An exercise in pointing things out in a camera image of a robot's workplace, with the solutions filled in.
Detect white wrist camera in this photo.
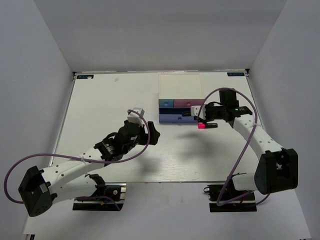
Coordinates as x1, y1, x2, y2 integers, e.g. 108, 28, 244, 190
127, 107, 145, 126
190, 105, 206, 121

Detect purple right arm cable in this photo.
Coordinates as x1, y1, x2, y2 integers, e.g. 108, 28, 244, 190
194, 87, 271, 207

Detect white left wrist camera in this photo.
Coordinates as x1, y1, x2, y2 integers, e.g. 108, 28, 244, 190
127, 107, 145, 126

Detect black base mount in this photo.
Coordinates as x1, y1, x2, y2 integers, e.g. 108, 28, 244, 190
72, 183, 127, 212
203, 183, 257, 213

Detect pink cap black highlighter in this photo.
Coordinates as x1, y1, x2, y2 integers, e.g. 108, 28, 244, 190
197, 123, 218, 129

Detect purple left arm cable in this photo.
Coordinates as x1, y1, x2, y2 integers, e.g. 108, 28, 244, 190
3, 108, 152, 211

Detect blue label sticker right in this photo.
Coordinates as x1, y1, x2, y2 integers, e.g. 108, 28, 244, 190
227, 72, 245, 77

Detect blue label sticker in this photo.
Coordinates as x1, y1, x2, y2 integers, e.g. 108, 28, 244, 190
227, 72, 245, 77
76, 74, 94, 80

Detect light blue small drawer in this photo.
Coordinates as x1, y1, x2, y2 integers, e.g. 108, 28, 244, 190
158, 99, 174, 108

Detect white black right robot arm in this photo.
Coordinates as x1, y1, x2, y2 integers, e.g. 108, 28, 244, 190
202, 87, 298, 200

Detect blue label sticker left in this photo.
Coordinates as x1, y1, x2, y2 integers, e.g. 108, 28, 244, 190
76, 74, 94, 80

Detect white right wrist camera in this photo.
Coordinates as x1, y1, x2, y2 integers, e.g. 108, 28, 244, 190
190, 105, 206, 121

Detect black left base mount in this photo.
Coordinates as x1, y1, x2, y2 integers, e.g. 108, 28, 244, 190
72, 183, 127, 212

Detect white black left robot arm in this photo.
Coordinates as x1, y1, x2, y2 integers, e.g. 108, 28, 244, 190
18, 120, 161, 217

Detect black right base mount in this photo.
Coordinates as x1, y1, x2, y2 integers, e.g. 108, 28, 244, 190
203, 183, 257, 213

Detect pink small drawer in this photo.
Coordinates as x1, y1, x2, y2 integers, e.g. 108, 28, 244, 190
173, 99, 205, 108

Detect white drawer cabinet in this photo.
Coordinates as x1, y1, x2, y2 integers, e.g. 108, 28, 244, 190
158, 72, 205, 100

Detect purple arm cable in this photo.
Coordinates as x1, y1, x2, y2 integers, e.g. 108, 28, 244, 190
194, 87, 271, 207
3, 108, 152, 211

